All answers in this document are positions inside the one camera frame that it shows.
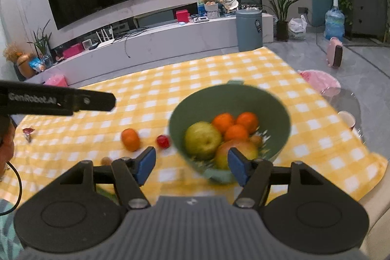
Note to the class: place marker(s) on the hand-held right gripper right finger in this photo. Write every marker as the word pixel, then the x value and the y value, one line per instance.
pixel 236 165

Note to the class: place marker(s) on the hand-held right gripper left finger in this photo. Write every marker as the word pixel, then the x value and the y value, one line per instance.
pixel 146 164

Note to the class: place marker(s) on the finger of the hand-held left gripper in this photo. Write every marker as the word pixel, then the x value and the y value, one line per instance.
pixel 97 101

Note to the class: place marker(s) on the yellow apple with red blush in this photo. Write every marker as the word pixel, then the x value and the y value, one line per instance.
pixel 243 146

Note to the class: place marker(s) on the red cherry tomato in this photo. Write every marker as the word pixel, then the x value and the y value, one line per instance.
pixel 163 141

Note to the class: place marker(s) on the orange mandarin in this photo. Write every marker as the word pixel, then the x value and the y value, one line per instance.
pixel 247 121
pixel 236 132
pixel 131 139
pixel 223 123

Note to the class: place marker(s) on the small brown longan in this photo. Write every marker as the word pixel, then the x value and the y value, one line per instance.
pixel 106 161
pixel 256 140

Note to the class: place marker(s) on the yellow-green apple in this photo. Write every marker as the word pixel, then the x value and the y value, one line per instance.
pixel 202 139

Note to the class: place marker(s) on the green colander bowl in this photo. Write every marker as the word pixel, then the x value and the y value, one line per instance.
pixel 195 107

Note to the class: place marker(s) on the person's left forearm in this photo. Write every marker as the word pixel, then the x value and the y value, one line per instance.
pixel 7 145

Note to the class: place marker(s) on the brown round vase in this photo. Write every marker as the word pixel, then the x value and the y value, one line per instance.
pixel 26 66

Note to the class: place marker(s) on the red candy wrapper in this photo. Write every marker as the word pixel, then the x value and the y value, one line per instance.
pixel 28 132

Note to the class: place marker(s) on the blue snack packet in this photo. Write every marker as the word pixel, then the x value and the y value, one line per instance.
pixel 36 64

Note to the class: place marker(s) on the dried yellow flowers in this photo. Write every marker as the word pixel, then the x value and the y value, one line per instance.
pixel 12 52

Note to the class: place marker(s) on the thin-leaf green plant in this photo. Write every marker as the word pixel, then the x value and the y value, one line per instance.
pixel 41 45

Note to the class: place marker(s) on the pink rectangular box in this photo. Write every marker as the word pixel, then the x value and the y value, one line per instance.
pixel 72 52

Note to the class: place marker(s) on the small white desk device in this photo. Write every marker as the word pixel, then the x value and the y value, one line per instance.
pixel 87 45

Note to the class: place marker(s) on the white router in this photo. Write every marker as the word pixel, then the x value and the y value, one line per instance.
pixel 105 40

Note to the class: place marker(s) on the yellow checkered tablecloth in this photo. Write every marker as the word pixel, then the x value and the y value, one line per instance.
pixel 213 71

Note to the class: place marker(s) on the white marble television console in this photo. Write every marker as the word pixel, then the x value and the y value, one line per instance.
pixel 182 37

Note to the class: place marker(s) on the red box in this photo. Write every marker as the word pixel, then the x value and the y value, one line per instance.
pixel 182 16

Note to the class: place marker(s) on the white paper cup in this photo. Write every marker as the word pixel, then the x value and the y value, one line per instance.
pixel 347 120

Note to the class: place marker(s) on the clear plastic chair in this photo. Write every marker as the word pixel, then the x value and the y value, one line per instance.
pixel 344 101

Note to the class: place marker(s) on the teal patterned cloth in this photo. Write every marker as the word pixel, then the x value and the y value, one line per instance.
pixel 7 229

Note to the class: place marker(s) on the grey-blue trash bin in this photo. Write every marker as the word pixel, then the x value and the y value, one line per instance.
pixel 248 31

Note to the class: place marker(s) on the tall-leaf potted plant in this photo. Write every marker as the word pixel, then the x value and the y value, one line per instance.
pixel 281 30

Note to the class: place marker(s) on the white plastic bag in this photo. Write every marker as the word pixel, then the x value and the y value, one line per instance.
pixel 297 30

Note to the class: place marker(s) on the pink space heater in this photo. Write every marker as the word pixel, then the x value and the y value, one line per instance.
pixel 334 52

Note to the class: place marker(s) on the beige chair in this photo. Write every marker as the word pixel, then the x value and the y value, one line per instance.
pixel 381 217

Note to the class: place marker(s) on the printed picture board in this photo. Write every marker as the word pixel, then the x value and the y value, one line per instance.
pixel 227 1

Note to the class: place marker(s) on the blue water jug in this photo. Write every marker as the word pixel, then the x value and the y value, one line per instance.
pixel 334 24

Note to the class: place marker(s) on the dark grey cabinet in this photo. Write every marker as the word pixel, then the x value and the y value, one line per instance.
pixel 367 10

